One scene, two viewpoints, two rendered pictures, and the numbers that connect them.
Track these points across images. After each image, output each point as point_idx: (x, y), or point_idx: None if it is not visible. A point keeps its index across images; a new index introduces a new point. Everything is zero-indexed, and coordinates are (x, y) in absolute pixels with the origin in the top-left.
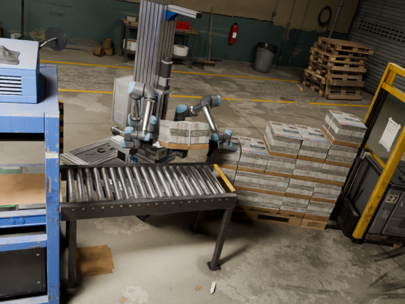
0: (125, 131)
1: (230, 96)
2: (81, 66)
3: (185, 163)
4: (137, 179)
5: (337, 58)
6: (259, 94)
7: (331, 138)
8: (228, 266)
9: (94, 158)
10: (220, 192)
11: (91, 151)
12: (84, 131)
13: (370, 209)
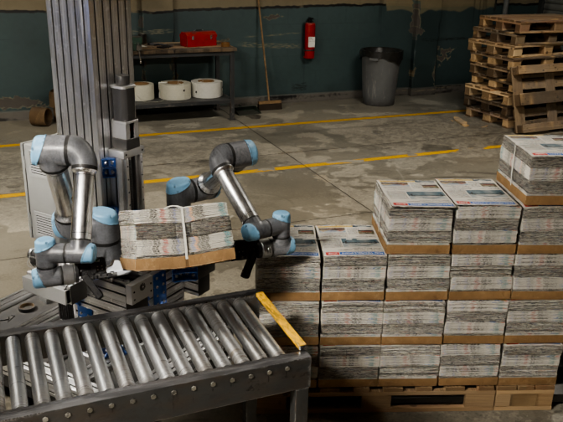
0: (35, 247)
1: (317, 160)
2: (6, 150)
3: (190, 301)
4: (70, 354)
5: (527, 50)
6: (378, 146)
7: (519, 193)
8: None
9: (10, 328)
10: (271, 353)
11: (5, 312)
12: (1, 275)
13: None
